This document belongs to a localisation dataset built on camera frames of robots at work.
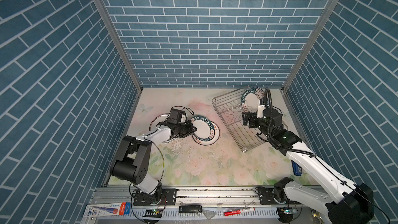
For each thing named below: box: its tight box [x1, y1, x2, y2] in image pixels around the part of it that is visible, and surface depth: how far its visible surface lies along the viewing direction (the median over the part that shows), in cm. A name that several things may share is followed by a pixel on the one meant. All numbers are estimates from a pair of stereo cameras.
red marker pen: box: [223, 207, 256, 217], surface depth 71 cm
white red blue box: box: [82, 202, 132, 218], surface depth 71 cm
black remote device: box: [178, 204, 203, 214], surface depth 70 cm
